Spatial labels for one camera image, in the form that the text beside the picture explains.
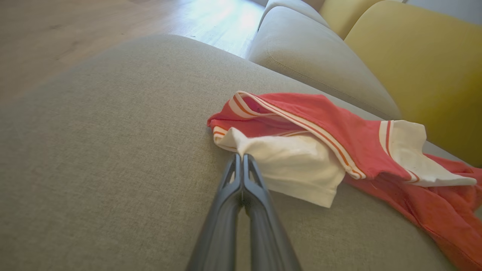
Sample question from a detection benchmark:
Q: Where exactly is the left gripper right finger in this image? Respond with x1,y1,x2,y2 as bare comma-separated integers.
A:
243,154,302,271

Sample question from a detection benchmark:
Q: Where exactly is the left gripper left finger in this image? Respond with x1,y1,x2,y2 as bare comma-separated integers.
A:
186,154,243,271

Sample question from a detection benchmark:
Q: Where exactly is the red shirt with white trim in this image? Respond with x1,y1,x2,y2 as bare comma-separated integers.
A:
206,90,482,271

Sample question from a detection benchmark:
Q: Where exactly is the large grey sofa seat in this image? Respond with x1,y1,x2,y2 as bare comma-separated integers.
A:
0,34,482,271

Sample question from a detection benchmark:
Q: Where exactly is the grey sofa seat cushion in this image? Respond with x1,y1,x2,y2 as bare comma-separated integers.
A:
248,6,402,121
259,0,329,27

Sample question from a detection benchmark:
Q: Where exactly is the yellow sofa back cushion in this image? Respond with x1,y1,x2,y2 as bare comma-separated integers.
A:
319,0,381,40
345,0,482,168

